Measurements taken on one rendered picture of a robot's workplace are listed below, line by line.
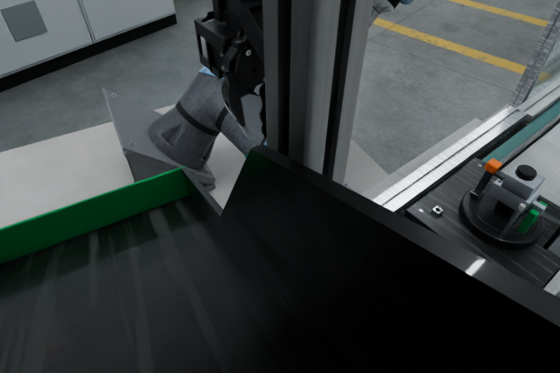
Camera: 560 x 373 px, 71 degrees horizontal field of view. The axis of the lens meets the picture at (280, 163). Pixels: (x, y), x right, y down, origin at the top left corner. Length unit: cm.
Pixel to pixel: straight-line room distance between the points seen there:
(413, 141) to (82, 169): 192
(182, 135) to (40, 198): 39
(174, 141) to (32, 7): 252
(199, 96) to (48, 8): 257
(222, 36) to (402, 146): 212
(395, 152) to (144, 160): 180
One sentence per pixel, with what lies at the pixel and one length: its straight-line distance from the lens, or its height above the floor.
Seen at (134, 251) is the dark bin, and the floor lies 137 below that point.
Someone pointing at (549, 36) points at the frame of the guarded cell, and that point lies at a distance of 121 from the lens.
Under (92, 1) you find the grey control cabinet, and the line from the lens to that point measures 346.
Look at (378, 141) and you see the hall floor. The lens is 246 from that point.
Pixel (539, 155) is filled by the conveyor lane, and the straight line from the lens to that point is 113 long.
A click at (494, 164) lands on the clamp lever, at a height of 108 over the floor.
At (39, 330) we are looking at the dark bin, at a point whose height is 139.
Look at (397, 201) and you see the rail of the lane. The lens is 81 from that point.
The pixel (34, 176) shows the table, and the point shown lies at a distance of 114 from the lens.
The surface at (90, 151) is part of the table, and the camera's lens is 115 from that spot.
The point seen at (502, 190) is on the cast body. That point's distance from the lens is 78.
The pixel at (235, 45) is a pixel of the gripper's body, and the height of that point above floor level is 137.
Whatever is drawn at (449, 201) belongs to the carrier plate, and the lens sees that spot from 83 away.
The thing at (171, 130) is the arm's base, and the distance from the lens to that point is 88.
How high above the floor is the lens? 155
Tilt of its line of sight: 44 degrees down
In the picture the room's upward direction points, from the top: straight up
